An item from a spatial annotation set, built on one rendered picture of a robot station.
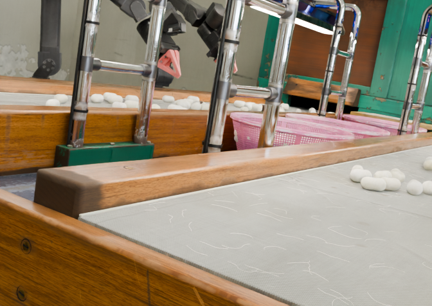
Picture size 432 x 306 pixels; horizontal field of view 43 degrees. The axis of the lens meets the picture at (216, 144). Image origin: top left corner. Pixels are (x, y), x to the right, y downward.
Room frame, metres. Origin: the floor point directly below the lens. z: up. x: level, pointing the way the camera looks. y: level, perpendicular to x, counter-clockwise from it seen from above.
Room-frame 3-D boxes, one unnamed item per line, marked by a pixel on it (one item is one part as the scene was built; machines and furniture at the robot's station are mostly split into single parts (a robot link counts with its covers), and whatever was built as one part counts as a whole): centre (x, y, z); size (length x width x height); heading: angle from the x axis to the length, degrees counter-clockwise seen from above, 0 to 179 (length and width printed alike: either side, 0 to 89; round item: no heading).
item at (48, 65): (1.61, 0.53, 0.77); 0.09 x 0.06 x 0.06; 14
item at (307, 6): (1.80, -0.20, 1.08); 0.62 x 0.08 x 0.07; 149
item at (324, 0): (1.75, -0.27, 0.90); 0.20 x 0.19 x 0.45; 149
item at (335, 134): (1.18, -0.15, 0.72); 0.27 x 0.27 x 0.10
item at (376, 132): (1.42, -0.30, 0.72); 0.27 x 0.27 x 0.10
